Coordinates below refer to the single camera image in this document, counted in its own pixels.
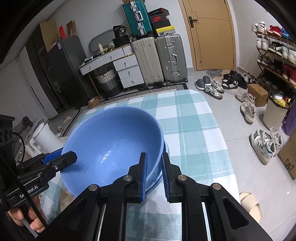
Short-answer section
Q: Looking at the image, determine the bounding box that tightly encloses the blue bowl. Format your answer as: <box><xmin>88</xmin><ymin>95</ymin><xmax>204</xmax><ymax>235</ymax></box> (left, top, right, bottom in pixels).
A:
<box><xmin>61</xmin><ymin>106</ymin><xmax>165</xmax><ymax>197</ymax></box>
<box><xmin>146</xmin><ymin>141</ymin><xmax>170</xmax><ymax>194</ymax></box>

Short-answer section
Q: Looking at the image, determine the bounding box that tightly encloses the person's left hand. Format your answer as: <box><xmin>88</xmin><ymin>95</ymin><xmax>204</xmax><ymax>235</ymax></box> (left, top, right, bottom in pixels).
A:
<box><xmin>8</xmin><ymin>208</ymin><xmax>45</xmax><ymax>233</ymax></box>

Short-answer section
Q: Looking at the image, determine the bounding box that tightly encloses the white electric kettle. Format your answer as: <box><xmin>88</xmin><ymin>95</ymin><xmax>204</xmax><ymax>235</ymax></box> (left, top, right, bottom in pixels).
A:
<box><xmin>30</xmin><ymin>121</ymin><xmax>63</xmax><ymax>154</ymax></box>

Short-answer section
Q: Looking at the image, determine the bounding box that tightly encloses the beige slipper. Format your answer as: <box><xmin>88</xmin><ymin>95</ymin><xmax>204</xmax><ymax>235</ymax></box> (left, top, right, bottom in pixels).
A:
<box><xmin>239</xmin><ymin>191</ymin><xmax>262</xmax><ymax>223</ymax></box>

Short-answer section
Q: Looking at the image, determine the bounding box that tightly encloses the teal plaid tablecloth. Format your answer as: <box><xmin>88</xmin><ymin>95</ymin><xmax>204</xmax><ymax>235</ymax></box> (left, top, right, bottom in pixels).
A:
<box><xmin>41</xmin><ymin>89</ymin><xmax>241</xmax><ymax>241</ymax></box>

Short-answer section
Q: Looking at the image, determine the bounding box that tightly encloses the black refrigerator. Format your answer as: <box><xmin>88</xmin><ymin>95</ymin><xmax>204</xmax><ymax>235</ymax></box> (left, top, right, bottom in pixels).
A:
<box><xmin>47</xmin><ymin>38</ymin><xmax>99</xmax><ymax>110</ymax></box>

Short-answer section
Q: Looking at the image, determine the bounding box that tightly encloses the large cardboard box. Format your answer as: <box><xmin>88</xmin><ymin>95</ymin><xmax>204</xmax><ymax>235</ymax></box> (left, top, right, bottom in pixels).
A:
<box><xmin>278</xmin><ymin>131</ymin><xmax>296</xmax><ymax>180</ymax></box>

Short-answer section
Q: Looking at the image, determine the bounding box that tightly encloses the striped laundry basket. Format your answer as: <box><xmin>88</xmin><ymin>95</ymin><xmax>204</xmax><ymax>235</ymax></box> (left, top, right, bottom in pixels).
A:
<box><xmin>96</xmin><ymin>67</ymin><xmax>123</xmax><ymax>98</ymax></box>

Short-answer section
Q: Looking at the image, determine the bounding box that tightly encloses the purple bag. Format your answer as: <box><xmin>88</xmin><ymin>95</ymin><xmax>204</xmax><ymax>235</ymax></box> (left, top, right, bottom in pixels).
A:
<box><xmin>281</xmin><ymin>107</ymin><xmax>296</xmax><ymax>136</ymax></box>

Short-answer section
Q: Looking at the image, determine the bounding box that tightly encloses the white dresser with drawers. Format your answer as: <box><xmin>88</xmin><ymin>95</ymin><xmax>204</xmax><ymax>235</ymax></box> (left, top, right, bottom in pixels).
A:
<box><xmin>79</xmin><ymin>44</ymin><xmax>144</xmax><ymax>88</ymax></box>

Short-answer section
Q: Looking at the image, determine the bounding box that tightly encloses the white trash bin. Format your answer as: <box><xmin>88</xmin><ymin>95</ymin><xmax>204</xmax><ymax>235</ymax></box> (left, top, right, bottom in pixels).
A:
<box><xmin>263</xmin><ymin>93</ymin><xmax>290</xmax><ymax>130</ymax></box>

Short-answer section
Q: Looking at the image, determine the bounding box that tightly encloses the small cardboard box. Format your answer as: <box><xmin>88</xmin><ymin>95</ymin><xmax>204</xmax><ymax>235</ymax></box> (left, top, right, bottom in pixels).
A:
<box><xmin>247</xmin><ymin>84</ymin><xmax>268</xmax><ymax>107</ymax></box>

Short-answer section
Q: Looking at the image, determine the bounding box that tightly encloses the beige suitcase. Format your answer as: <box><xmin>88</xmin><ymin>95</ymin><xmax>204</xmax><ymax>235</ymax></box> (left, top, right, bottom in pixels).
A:
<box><xmin>132</xmin><ymin>37</ymin><xmax>164</xmax><ymax>85</ymax></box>

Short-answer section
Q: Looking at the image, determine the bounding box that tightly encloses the silver suitcase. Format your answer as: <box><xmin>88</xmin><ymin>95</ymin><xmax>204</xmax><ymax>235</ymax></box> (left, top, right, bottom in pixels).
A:
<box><xmin>155</xmin><ymin>34</ymin><xmax>188</xmax><ymax>83</ymax></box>

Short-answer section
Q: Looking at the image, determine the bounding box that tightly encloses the teal suitcase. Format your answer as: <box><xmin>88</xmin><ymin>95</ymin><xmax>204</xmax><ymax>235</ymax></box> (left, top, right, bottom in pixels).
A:
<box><xmin>123</xmin><ymin>1</ymin><xmax>153</xmax><ymax>37</ymax></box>

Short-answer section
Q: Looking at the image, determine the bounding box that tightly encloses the shoe rack with shoes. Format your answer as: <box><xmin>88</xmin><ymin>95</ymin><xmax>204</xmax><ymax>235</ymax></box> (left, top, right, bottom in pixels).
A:
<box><xmin>251</xmin><ymin>21</ymin><xmax>295</xmax><ymax>93</ymax></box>

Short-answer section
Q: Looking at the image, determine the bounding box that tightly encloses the stack of shoe boxes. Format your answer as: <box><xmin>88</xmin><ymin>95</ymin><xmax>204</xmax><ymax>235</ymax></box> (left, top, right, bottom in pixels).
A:
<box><xmin>148</xmin><ymin>8</ymin><xmax>171</xmax><ymax>37</ymax></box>

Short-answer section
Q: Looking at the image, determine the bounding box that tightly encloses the wooden door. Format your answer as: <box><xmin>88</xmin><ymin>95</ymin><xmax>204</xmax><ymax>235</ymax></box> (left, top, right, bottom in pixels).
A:
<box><xmin>179</xmin><ymin>0</ymin><xmax>236</xmax><ymax>70</ymax></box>

